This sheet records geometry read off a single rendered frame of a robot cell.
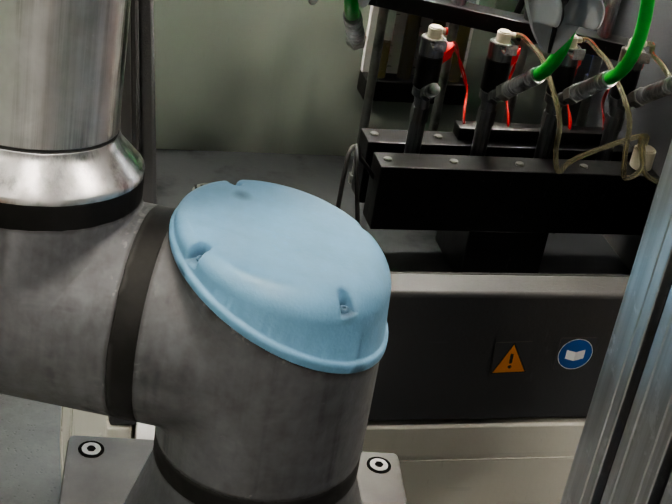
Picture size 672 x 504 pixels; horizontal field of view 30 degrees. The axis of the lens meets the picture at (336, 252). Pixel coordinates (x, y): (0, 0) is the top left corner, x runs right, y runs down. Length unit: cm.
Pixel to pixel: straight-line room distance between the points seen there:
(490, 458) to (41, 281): 83
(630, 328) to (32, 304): 29
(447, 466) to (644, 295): 88
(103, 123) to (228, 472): 19
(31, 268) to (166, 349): 8
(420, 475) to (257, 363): 77
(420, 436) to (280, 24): 60
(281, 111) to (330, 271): 109
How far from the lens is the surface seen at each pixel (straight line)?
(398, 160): 141
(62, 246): 63
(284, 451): 64
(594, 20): 107
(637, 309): 51
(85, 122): 62
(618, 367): 53
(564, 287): 129
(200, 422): 64
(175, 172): 164
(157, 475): 70
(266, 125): 170
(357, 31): 127
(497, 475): 140
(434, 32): 138
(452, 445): 135
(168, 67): 165
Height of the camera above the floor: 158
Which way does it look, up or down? 30 degrees down
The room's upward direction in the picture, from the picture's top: 10 degrees clockwise
